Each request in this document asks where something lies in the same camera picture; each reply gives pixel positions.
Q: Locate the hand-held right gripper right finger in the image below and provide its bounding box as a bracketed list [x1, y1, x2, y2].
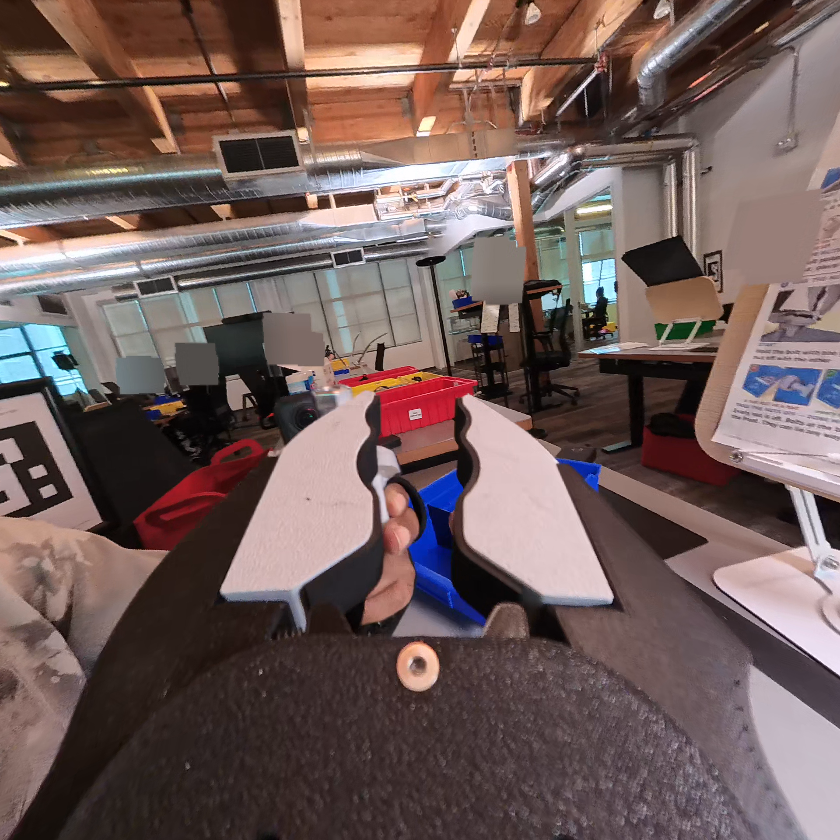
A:
[451, 394, 616, 608]

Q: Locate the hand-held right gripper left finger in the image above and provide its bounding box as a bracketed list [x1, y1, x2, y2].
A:
[220, 392, 388, 606]

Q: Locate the blue plastic bin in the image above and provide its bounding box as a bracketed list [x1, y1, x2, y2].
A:
[410, 459, 601, 624]

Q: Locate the person's left hand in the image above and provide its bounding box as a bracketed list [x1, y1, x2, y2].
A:
[361, 484, 419, 626]

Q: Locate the red parts bin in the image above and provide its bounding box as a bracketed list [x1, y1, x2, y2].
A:
[338, 366, 417, 388]
[379, 377, 479, 437]

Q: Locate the black display screen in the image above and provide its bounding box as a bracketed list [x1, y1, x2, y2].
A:
[203, 314, 273, 378]

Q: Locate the red tote bag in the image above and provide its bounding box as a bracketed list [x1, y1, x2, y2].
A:
[134, 438, 270, 551]

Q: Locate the long yellow bin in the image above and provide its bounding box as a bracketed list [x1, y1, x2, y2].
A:
[351, 372, 441, 395]

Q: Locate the red storage bin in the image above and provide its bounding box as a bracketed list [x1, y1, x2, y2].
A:
[642, 413, 739, 487]

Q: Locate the black office chair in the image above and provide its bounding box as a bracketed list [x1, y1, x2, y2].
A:
[518, 281, 581, 411]

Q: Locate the black floor lamp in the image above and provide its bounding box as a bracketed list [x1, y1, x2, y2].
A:
[415, 256, 454, 378]

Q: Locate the wooden top desk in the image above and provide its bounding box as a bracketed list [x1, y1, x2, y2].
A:
[577, 338, 723, 454]

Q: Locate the wooden document stand white base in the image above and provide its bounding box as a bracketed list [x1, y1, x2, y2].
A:
[694, 283, 840, 677]

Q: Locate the framed marker board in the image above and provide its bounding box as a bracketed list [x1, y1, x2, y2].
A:
[0, 377, 109, 532]

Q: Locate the air vent grille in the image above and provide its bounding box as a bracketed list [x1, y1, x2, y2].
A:
[213, 131, 304, 179]

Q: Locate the black board document stand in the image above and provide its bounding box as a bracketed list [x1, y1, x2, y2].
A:
[621, 236, 725, 349]

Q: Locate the silver air duct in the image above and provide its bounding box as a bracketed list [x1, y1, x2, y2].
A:
[635, 0, 756, 112]
[0, 128, 526, 227]
[0, 217, 447, 296]

